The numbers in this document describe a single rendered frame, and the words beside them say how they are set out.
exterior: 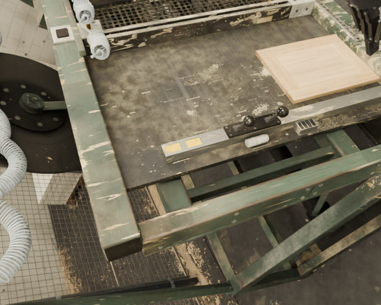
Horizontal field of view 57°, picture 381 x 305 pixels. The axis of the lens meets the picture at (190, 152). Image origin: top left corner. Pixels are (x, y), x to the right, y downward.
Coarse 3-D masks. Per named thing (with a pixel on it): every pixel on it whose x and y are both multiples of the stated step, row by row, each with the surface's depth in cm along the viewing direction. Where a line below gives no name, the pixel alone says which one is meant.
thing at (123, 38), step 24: (72, 0) 125; (288, 0) 162; (312, 0) 163; (96, 24) 137; (144, 24) 145; (168, 24) 146; (192, 24) 148; (216, 24) 153; (240, 24) 158; (120, 48) 144
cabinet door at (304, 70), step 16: (272, 48) 149; (288, 48) 149; (304, 48) 150; (320, 48) 151; (336, 48) 151; (272, 64) 142; (288, 64) 143; (304, 64) 144; (320, 64) 144; (336, 64) 145; (352, 64) 145; (288, 80) 137; (304, 80) 138; (320, 80) 138; (336, 80) 138; (352, 80) 139; (368, 80) 139; (288, 96) 133; (304, 96) 132; (320, 96) 135
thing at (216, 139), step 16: (352, 96) 130; (368, 96) 131; (304, 112) 124; (320, 112) 125; (336, 112) 128; (272, 128) 120; (288, 128) 124; (208, 144) 113; (224, 144) 116; (176, 160) 113
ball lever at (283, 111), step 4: (280, 108) 108; (284, 108) 108; (276, 112) 110; (280, 112) 108; (284, 112) 108; (288, 112) 109; (272, 116) 116; (276, 116) 113; (280, 116) 109; (284, 116) 109; (268, 120) 118; (272, 120) 119
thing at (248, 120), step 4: (248, 116) 105; (252, 116) 106; (244, 120) 105; (248, 120) 105; (252, 120) 105; (244, 124) 106; (248, 124) 105; (252, 124) 105; (236, 128) 115; (240, 128) 116
